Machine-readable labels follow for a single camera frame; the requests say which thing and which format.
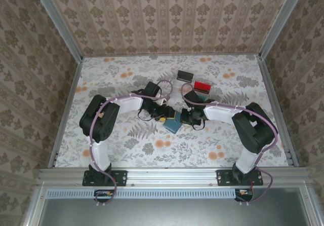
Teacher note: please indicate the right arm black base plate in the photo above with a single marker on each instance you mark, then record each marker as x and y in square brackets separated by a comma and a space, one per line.
[224, 178]

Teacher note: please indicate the blue leather card holder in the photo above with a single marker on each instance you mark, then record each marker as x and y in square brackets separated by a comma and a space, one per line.
[172, 127]

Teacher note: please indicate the aluminium mounting rail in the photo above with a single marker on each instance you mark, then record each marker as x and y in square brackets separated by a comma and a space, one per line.
[172, 176]

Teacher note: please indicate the black electronics board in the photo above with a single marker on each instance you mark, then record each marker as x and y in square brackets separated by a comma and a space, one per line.
[103, 194]
[244, 193]

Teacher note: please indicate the aluminium table side rail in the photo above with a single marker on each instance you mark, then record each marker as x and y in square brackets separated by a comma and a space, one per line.
[268, 84]
[72, 84]

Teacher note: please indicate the teal card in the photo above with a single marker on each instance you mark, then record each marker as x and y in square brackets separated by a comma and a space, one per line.
[205, 98]

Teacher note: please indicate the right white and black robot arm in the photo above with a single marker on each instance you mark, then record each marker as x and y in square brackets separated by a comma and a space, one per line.
[246, 160]

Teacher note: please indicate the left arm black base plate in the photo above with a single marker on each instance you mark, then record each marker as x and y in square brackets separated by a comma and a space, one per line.
[121, 178]

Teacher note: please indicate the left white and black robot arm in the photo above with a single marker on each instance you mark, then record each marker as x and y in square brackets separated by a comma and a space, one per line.
[101, 155]

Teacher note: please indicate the grey metal sheet panel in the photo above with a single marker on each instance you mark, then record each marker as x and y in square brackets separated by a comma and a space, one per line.
[172, 213]

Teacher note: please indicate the aluminium frame post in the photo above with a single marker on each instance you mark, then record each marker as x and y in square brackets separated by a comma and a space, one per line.
[59, 24]
[281, 20]

